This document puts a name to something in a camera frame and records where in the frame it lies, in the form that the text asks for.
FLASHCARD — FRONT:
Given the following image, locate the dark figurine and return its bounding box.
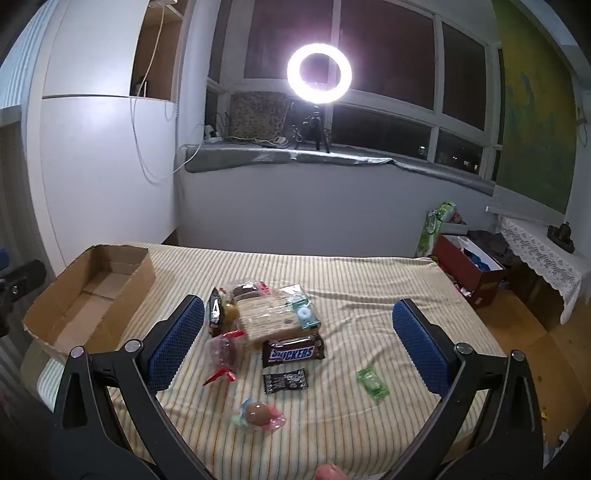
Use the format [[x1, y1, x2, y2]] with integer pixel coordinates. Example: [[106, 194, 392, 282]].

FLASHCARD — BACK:
[[547, 222, 576, 254]]

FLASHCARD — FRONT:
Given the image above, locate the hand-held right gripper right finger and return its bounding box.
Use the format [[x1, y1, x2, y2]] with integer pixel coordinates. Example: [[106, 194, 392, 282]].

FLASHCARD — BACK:
[[374, 298, 546, 480]]

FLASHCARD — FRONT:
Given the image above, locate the green wall poster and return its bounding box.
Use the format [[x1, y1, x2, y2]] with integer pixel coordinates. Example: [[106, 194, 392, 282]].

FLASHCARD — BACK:
[[492, 0, 583, 215]]

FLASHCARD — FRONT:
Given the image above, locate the striped blanket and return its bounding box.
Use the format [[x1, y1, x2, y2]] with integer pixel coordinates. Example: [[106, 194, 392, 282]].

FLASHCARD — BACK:
[[39, 242, 509, 480]]

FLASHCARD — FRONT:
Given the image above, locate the brown cake packet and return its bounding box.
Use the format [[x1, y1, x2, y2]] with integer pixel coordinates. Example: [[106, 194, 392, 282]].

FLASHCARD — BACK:
[[228, 279, 271, 301]]

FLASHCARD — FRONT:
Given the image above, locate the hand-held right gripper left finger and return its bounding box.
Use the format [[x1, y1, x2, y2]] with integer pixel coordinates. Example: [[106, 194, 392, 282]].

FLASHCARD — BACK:
[[48, 294, 218, 480]]

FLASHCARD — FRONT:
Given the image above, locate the brown cardboard box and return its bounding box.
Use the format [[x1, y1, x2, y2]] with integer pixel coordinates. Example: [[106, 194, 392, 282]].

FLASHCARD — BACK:
[[22, 244, 156, 356]]

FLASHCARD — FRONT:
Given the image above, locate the black tripod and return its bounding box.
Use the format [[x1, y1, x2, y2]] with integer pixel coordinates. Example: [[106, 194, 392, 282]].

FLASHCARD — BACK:
[[293, 104, 331, 153]]

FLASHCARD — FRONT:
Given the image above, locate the dark clothes pile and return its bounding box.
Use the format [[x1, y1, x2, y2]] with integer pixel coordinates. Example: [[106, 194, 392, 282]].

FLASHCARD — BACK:
[[466, 229, 515, 268]]

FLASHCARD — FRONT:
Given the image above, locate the red storage box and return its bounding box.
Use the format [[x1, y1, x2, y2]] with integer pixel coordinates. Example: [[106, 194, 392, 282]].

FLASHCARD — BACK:
[[431, 233, 506, 309]]

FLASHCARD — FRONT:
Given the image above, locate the small black candy wrapper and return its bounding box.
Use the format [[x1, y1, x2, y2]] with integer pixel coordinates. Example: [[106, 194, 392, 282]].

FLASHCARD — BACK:
[[262, 368, 308, 396]]

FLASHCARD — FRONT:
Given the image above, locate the white ring light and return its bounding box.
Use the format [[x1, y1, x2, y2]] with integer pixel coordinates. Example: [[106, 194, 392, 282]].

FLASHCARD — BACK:
[[286, 42, 353, 101]]

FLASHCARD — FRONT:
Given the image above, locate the dark bar with white letters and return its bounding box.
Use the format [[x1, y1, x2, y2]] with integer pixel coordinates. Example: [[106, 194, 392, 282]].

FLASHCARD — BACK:
[[208, 287, 225, 337]]

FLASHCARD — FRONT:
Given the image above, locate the green gift bag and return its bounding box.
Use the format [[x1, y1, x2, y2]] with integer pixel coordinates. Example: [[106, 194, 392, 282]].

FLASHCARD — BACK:
[[417, 202, 458, 259]]

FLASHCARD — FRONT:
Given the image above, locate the chocolate egg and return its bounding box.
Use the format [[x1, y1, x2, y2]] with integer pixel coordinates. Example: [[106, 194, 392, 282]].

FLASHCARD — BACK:
[[231, 398, 287, 432]]

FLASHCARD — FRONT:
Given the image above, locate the white perforated radiator cover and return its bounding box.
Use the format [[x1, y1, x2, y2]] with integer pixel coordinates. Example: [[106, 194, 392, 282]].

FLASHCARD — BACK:
[[485, 187, 568, 227]]

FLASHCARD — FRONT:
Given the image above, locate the white lace tablecloth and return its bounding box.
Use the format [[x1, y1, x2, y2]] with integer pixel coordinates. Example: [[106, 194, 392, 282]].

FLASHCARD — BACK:
[[496, 215, 591, 324]]

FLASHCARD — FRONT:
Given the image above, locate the patterned cushion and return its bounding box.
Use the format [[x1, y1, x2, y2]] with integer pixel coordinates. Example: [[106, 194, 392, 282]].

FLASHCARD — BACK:
[[229, 92, 291, 139]]

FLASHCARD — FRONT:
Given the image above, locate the white cable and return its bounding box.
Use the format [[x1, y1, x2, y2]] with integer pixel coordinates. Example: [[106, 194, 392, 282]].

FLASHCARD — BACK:
[[130, 0, 204, 185]]

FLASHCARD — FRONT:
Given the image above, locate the green candy packet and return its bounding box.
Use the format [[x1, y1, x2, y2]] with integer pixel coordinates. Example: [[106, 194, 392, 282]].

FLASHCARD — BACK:
[[356, 367, 390, 402]]

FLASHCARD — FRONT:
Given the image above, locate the clear red candy bag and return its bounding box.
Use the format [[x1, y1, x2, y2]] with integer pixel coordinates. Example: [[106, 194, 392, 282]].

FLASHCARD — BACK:
[[203, 330, 247, 386]]

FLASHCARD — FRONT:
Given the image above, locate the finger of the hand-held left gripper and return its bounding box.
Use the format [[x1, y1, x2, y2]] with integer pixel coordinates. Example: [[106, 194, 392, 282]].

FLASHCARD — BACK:
[[0, 259, 47, 303]]

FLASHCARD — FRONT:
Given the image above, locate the white framed window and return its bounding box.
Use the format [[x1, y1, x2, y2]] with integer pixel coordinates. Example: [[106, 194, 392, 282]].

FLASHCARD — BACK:
[[205, 0, 504, 181]]

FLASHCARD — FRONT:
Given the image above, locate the white wardrobe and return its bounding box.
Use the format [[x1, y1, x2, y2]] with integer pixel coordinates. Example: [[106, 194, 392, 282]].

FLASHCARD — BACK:
[[25, 0, 185, 278]]

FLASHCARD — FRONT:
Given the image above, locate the brown chocolate bar packet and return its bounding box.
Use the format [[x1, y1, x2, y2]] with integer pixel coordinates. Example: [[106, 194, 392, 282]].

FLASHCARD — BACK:
[[261, 336, 325, 368]]

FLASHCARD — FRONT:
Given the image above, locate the clear wafer packet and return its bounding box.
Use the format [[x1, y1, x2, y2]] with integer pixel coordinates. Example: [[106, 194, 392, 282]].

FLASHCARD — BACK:
[[233, 291, 321, 354]]

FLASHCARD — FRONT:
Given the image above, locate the grey windowsill cover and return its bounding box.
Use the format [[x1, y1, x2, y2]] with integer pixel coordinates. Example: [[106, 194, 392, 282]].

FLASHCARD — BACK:
[[185, 138, 497, 197]]

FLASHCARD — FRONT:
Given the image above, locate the wooden open shelf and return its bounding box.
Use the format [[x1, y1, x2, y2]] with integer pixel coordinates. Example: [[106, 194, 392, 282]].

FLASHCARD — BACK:
[[130, 0, 185, 101]]

